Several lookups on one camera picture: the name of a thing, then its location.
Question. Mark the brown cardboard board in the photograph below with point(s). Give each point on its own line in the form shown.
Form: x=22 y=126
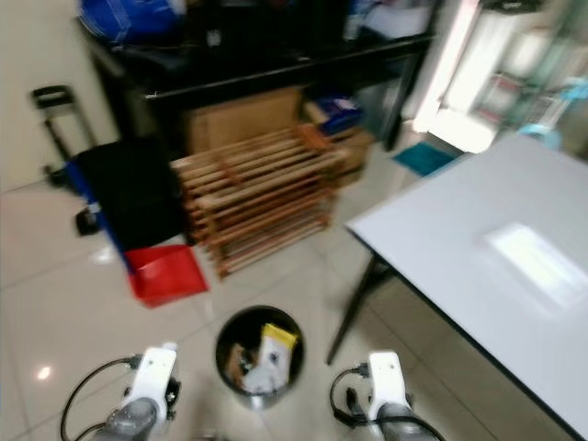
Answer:
x=243 y=119

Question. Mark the teal floor mat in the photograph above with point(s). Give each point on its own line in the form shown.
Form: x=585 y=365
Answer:
x=423 y=158

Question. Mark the blue fabric bag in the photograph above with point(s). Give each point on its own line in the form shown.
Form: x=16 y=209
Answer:
x=129 y=18

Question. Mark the black desk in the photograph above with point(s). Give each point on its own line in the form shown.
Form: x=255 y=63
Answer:
x=276 y=73

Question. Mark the black round rubbish bin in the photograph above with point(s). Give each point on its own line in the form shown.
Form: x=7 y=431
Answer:
x=228 y=349

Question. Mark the yellow and white packet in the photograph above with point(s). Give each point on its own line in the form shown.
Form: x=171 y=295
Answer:
x=276 y=354

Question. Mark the wooden slatted rack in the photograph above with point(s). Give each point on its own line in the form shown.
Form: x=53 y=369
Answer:
x=253 y=188

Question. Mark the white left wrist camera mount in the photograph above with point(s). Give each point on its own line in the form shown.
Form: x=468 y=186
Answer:
x=156 y=372

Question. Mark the white folding table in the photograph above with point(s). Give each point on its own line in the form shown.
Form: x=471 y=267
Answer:
x=496 y=248

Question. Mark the shelf with red white boxes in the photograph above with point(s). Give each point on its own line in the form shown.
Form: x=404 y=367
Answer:
x=514 y=92

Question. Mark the blue box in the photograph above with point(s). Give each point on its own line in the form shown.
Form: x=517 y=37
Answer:
x=338 y=112

